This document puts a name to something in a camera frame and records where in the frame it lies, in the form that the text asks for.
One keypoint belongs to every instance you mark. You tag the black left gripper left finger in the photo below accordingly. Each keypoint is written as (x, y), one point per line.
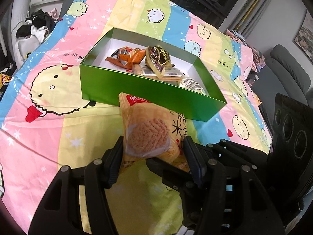
(59, 210)

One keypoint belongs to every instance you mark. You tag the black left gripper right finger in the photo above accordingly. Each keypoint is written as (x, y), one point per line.
(225, 194)

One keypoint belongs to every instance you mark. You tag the yellow rice cracker bag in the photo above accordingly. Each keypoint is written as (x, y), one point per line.
(151, 131)

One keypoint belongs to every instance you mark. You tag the white green snack packet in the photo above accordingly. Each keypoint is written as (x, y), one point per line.
(191, 84)

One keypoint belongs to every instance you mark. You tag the clear cracker packet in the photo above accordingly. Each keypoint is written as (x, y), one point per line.
(168, 74)

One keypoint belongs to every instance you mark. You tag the dark brown gold snack bag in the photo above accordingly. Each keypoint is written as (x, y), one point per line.
(157, 58)

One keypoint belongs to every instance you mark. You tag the orange panda snack packet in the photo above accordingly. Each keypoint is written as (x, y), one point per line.
(126, 57)

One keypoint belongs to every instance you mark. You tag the colourful cartoon bed sheet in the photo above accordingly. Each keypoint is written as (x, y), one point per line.
(45, 122)

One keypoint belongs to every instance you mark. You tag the grey sofa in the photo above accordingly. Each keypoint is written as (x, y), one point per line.
(281, 74)

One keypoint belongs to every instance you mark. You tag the green cardboard box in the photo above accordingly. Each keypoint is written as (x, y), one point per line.
(137, 88)

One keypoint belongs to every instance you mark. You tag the pile of clothes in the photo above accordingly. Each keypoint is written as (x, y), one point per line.
(34, 31)

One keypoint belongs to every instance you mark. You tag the black phone on mount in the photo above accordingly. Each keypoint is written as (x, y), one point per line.
(291, 160)

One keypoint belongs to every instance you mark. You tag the framed wall picture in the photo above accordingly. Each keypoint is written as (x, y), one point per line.
(304, 37)

